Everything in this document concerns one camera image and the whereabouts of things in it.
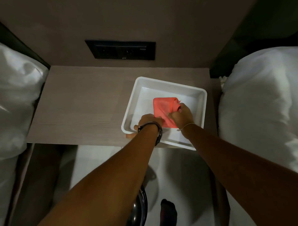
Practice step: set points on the person's right hand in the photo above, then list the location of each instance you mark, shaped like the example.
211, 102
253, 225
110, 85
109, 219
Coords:
184, 116

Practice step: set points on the person's left hand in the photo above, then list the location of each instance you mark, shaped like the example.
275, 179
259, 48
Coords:
149, 119

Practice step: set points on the person's left fingers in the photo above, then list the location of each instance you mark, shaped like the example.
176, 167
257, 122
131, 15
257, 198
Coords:
132, 136

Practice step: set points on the person's right fingers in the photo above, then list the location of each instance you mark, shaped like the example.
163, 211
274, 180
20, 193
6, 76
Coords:
178, 109

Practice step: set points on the coral pink cloth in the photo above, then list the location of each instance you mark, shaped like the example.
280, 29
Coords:
163, 107

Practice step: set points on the white plastic tray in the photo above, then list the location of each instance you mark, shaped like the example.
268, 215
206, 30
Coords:
144, 97

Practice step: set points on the person's left forearm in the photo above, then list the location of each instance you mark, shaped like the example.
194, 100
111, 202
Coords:
111, 179

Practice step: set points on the person's right forearm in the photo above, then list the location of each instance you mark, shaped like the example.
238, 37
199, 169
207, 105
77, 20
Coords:
237, 170

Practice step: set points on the black wristwatch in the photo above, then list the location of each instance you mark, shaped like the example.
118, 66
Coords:
159, 136

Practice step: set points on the black round bin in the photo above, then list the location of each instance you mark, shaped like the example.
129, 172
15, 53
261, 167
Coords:
139, 209

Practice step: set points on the white pillow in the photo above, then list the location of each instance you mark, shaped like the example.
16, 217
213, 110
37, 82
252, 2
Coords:
16, 97
260, 104

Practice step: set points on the person's foot in dark sock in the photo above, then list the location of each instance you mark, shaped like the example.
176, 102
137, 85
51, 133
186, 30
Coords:
168, 213

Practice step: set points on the black wall socket panel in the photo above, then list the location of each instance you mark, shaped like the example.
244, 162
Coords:
121, 50

